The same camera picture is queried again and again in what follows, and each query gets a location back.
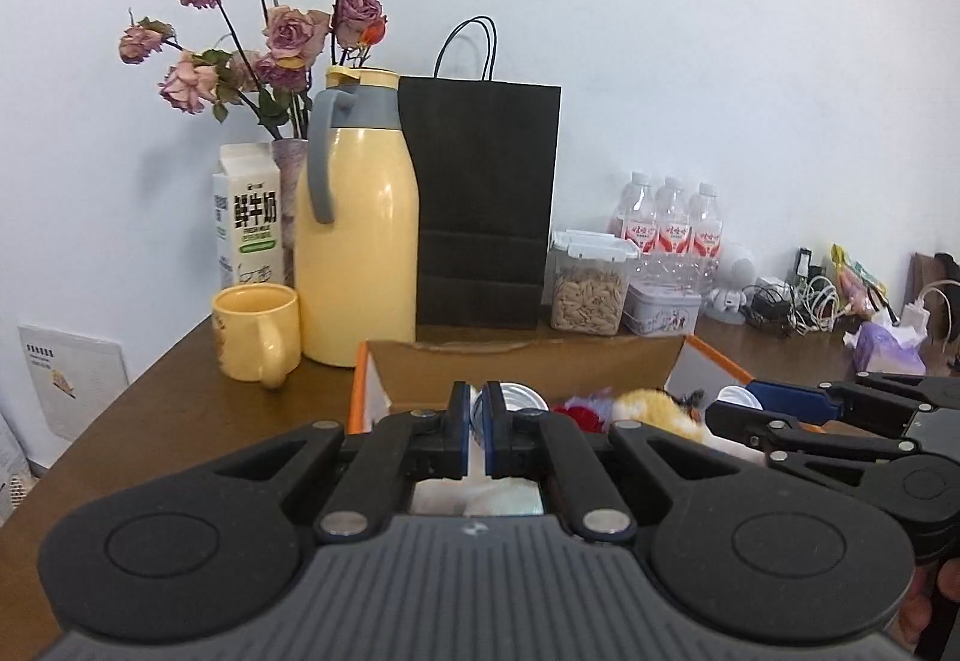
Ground white booklet by wall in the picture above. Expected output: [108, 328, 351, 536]
[18, 325, 128, 441]

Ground white round lid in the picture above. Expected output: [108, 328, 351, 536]
[470, 381, 548, 414]

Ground red artificial flower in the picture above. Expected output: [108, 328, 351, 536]
[553, 388, 615, 434]

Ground white tin box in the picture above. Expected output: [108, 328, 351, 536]
[622, 283, 703, 338]

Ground yellow thermos jug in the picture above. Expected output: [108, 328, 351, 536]
[295, 67, 420, 367]

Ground purple tissue pack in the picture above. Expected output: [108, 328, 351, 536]
[843, 322, 926, 375]

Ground water bottle middle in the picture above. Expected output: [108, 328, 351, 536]
[654, 177, 692, 286]

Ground water bottle left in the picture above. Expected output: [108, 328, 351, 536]
[608, 172, 658, 255]

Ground yellow ceramic mug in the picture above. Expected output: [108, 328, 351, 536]
[212, 283, 301, 390]

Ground white milk carton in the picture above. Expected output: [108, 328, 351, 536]
[213, 143, 285, 287]

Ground dried pink rose bouquet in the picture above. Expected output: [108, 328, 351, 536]
[117, 0, 389, 141]

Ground yellow plush toy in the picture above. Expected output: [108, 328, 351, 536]
[612, 388, 706, 443]

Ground white round jar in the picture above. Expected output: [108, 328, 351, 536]
[716, 385, 763, 411]

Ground translucent plastic cotton box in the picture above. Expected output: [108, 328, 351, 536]
[409, 477, 544, 516]

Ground red cardboard box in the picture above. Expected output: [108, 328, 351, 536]
[347, 335, 754, 434]

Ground white robot toy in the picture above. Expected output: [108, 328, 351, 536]
[703, 244, 757, 325]

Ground water bottle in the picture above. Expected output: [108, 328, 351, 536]
[654, 177, 692, 286]
[608, 172, 658, 255]
[686, 182, 724, 292]

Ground water bottle right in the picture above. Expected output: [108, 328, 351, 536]
[686, 182, 724, 292]

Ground black paper bag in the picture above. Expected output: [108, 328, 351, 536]
[398, 14, 562, 329]

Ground tangled white and black cables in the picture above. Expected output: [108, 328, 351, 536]
[742, 243, 902, 336]

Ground clear nut container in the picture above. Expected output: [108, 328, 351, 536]
[550, 230, 640, 336]

